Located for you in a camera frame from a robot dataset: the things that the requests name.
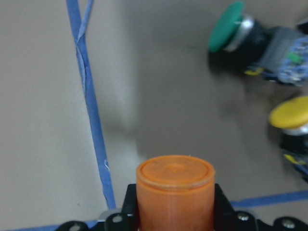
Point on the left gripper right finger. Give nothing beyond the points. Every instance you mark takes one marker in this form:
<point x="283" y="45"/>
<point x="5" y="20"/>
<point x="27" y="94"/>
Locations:
<point x="228" y="219"/>

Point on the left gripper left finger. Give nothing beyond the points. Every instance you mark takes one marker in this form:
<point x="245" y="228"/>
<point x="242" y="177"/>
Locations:
<point x="125" y="219"/>

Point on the plain orange cylinder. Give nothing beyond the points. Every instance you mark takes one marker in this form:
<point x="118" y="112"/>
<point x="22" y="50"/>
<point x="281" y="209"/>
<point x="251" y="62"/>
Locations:
<point x="175" y="193"/>

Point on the yellow push button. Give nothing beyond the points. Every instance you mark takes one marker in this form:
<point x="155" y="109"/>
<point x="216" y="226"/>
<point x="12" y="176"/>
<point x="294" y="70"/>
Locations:
<point x="291" y="117"/>

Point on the green push button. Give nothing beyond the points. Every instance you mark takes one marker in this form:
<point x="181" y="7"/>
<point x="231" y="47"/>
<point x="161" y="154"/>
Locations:
<point x="278" y="54"/>

